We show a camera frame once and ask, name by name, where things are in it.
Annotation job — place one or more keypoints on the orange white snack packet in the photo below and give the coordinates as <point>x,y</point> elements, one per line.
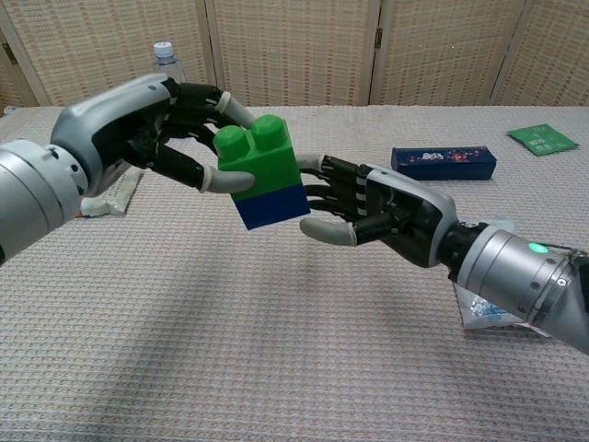
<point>115,198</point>

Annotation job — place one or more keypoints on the green toy brick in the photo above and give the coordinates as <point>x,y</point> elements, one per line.
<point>267,161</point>

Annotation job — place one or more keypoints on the green sachet packet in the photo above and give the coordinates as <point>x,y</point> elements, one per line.
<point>543,139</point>

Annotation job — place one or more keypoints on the dark blue rectangular box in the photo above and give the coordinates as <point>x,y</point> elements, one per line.
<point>444,163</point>

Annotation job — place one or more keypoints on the blue toy brick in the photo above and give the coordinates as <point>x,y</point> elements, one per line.
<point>273,207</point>

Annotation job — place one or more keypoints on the beige woven tablecloth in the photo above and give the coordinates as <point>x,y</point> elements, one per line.
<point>230,322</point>

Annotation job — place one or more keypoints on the bamboo folding screen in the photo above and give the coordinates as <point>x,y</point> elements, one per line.
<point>294,50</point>

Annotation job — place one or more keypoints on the white blue peanut snack bag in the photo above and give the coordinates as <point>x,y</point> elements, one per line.
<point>483,315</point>

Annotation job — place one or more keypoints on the clear plastic water bottle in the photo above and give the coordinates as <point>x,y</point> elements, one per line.
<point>169,60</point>

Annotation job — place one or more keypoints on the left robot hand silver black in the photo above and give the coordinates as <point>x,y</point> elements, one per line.
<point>110,124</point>

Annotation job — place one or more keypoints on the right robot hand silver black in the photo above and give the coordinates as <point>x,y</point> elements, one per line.
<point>405,216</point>

